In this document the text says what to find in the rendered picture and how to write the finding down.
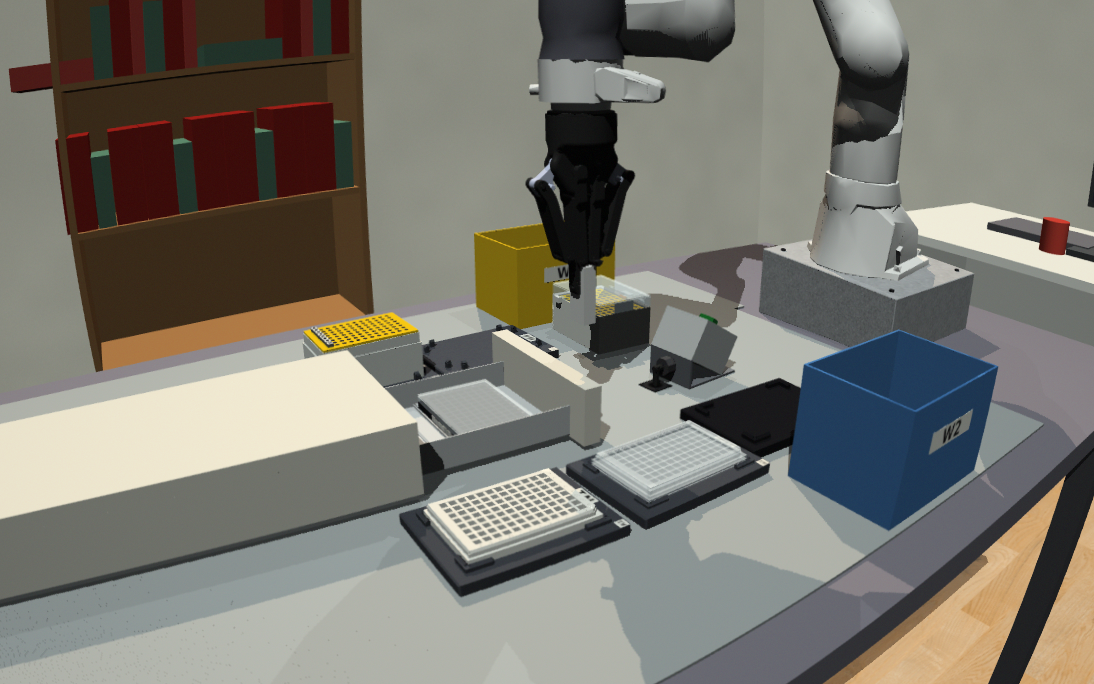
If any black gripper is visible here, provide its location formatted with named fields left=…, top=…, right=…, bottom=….
left=525, top=111, right=635, bottom=326

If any yellow open-top bin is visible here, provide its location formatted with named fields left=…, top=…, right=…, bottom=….
left=474, top=224, right=569, bottom=329

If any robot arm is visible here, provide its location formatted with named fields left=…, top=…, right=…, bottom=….
left=529, top=0, right=929, bottom=281

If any blue open-top bin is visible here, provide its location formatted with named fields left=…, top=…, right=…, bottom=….
left=788, top=331, right=998, bottom=531

